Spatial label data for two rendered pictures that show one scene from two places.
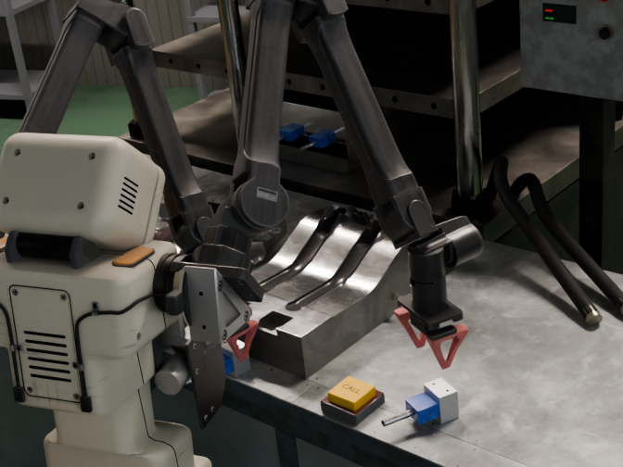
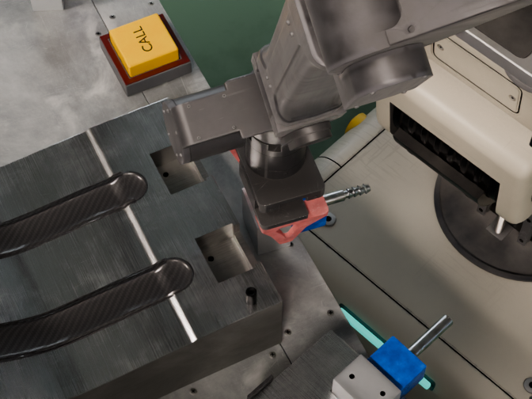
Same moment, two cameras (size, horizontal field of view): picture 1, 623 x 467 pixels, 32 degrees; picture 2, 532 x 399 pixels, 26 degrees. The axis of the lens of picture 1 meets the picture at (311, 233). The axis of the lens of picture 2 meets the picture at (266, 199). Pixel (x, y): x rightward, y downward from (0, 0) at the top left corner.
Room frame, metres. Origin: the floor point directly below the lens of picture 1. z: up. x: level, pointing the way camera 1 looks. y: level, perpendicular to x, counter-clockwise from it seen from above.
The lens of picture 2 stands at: (2.30, 0.38, 1.83)
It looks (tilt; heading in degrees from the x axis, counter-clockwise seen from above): 58 degrees down; 200
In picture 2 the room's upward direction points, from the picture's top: straight up
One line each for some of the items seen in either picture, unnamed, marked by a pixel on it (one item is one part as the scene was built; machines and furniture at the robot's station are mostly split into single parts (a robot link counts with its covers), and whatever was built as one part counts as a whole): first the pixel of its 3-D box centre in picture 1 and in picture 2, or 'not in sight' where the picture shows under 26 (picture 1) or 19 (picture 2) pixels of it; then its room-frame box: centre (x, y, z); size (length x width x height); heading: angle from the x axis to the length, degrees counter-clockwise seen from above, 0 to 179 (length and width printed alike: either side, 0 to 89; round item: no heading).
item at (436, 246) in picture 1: (429, 259); not in sight; (1.51, -0.18, 1.10); 0.07 x 0.06 x 0.07; 124
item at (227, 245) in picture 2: not in sight; (229, 260); (1.81, 0.16, 0.87); 0.05 x 0.05 x 0.04; 47
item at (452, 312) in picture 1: (428, 295); not in sight; (1.51, -0.17, 1.04); 0.10 x 0.07 x 0.07; 24
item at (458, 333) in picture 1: (439, 339); not in sight; (1.49, -0.19, 0.96); 0.07 x 0.07 x 0.09; 24
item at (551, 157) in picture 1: (371, 132); not in sight; (2.99, -0.21, 0.75); 1.30 x 0.84 x 0.06; 47
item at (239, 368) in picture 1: (213, 367); (309, 204); (1.70, 0.21, 0.83); 0.13 x 0.05 x 0.05; 129
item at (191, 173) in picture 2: (276, 328); (182, 176); (1.74, 0.08, 0.87); 0.05 x 0.05 x 0.04; 47
